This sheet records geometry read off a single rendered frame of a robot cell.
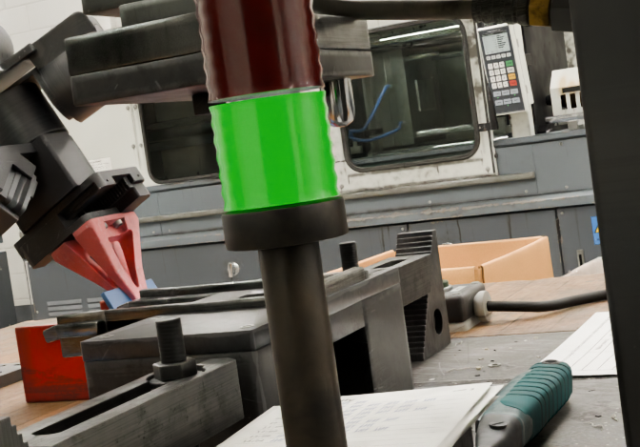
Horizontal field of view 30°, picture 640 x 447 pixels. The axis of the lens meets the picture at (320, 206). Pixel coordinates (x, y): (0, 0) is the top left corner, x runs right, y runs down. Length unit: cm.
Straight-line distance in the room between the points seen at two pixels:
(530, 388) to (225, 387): 18
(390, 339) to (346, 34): 19
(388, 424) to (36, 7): 879
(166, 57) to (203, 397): 18
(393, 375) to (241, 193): 37
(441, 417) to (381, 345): 22
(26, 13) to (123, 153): 315
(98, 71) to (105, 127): 576
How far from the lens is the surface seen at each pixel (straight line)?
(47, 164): 95
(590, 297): 105
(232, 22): 37
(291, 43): 37
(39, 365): 95
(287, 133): 37
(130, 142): 629
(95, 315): 71
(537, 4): 69
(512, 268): 310
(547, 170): 527
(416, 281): 87
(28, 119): 98
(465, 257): 351
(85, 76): 64
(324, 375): 38
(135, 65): 62
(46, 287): 673
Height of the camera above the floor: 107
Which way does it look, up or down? 3 degrees down
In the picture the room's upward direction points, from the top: 8 degrees counter-clockwise
